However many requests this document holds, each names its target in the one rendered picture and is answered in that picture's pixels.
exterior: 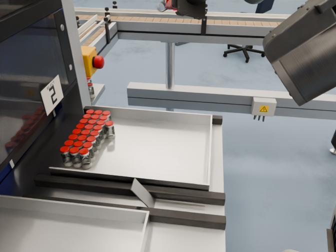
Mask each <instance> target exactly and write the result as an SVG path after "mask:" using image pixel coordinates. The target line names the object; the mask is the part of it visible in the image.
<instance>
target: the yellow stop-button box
mask: <svg viewBox="0 0 336 252"><path fill-rule="evenodd" d="M81 51H82V56H83V62H84V68H85V73H86V77H89V78H90V77H92V76H93V74H94V73H95V72H96V71H97V69H96V68H95V64H94V60H95V56H97V51H96V47H94V46H81Z"/></svg>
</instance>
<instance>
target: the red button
mask: <svg viewBox="0 0 336 252"><path fill-rule="evenodd" d="M104 64H105V61H104V58H103V57H102V56H101V55H96V56H95V58H94V66H95V68H96V69H102V68H103V67H104Z"/></svg>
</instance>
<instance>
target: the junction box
mask: <svg viewBox="0 0 336 252"><path fill-rule="evenodd" d="M276 105H277V102H276V99H275V98H262V97H253V100H252V105H251V115H254V116H269V117H273V116H274V113H275V109H276Z"/></svg>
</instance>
